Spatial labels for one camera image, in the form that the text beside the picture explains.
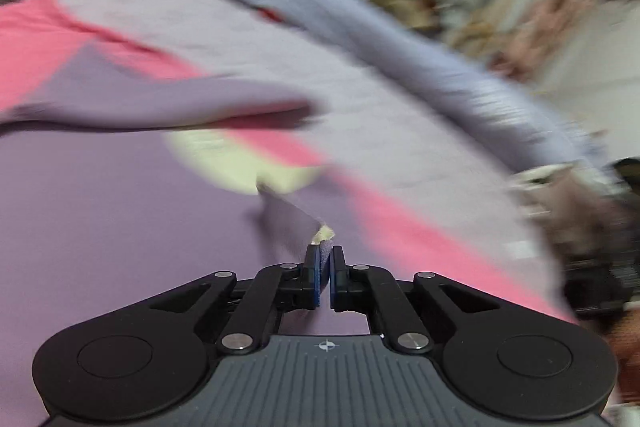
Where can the purple garment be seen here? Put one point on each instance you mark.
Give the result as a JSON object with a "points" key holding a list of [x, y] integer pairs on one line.
{"points": [[118, 184]]}

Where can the light blue duvet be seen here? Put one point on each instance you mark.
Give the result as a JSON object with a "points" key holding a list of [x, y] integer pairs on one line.
{"points": [[501, 116]]}

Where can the grey quilted bedsheet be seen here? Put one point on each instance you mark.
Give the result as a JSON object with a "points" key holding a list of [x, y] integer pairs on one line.
{"points": [[429, 198]]}

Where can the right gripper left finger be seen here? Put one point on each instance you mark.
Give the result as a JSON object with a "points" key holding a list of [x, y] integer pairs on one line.
{"points": [[147, 358]]}

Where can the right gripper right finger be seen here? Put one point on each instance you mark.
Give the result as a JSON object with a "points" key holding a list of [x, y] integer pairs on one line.
{"points": [[505, 360]]}

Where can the pink towel blanket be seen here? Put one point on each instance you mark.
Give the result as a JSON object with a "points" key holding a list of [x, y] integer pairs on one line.
{"points": [[122, 176]]}

